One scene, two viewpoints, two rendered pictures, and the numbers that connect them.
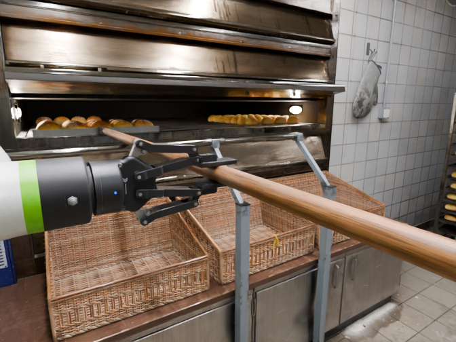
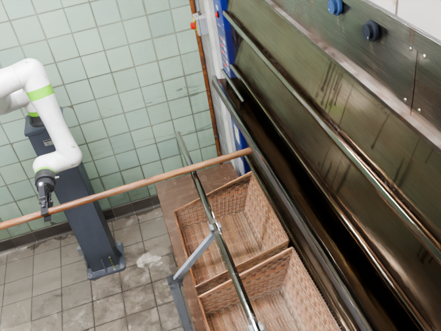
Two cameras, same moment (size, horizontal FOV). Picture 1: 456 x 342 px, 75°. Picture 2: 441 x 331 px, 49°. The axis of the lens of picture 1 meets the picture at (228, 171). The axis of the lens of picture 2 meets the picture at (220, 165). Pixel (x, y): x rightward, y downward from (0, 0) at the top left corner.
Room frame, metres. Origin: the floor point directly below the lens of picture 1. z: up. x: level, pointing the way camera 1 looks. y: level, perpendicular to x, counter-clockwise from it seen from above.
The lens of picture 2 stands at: (1.81, -1.16, 2.49)
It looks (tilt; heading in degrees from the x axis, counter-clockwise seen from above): 38 degrees down; 112
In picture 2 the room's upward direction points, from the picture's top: 10 degrees counter-clockwise
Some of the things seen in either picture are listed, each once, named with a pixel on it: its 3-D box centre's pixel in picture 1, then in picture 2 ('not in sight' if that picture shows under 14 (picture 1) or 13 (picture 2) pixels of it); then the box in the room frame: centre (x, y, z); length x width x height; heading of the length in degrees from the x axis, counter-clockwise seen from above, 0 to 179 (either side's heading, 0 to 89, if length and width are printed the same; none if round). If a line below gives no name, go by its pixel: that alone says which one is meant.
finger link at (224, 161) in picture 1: (215, 162); (44, 209); (0.51, 0.02, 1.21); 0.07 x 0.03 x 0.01; 123
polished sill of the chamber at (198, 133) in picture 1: (211, 132); not in sight; (1.69, 0.09, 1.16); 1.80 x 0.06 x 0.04; 122
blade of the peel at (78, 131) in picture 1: (96, 127); not in sight; (1.56, 0.68, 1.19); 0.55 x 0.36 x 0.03; 122
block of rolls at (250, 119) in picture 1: (251, 119); not in sight; (2.35, -0.18, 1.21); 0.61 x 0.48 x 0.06; 32
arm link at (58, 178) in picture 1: (66, 191); (46, 180); (0.39, 0.22, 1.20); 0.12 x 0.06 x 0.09; 33
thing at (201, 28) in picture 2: not in sight; (201, 23); (0.84, 1.34, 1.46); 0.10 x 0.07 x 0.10; 122
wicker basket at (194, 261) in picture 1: (124, 251); (228, 234); (1.14, 0.43, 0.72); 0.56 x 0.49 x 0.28; 121
